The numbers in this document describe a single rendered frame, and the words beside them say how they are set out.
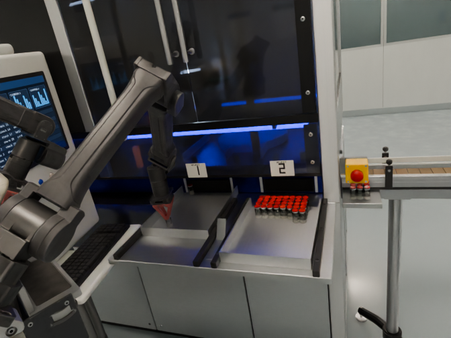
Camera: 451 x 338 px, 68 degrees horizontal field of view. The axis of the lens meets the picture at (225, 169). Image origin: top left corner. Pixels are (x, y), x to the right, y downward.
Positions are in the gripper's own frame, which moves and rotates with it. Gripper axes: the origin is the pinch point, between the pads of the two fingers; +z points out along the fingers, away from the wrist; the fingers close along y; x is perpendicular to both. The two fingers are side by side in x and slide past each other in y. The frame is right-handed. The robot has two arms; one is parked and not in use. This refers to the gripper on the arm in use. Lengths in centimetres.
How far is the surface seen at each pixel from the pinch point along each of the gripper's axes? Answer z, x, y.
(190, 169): -10.5, -8.0, 17.4
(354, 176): -8, -65, -3
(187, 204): 3.9, -4.3, 16.1
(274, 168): -10.0, -40.4, 8.1
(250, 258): 2.3, -29.4, -27.0
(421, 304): 91, -112, 41
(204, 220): 4.0, -12.9, 0.7
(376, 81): 34, -231, 433
